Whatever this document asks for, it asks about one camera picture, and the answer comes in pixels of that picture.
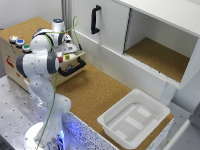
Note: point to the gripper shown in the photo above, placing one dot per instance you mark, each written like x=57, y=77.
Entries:
x=69, y=48

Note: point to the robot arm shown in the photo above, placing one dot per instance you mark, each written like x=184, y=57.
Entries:
x=39, y=63

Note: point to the yellow block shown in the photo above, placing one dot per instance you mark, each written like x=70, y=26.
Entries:
x=67, y=57

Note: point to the green button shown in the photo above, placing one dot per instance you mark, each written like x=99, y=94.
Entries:
x=26, y=48

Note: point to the white sliding door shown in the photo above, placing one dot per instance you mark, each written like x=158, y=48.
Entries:
x=110, y=23

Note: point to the blue button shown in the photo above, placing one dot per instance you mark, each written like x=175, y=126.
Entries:
x=20, y=42

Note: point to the wooden drawer box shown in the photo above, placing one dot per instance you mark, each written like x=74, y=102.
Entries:
x=23, y=28

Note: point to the white cabinet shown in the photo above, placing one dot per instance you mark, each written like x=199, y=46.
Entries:
x=156, y=20

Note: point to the white plastic box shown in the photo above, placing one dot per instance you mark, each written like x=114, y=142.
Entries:
x=133, y=120

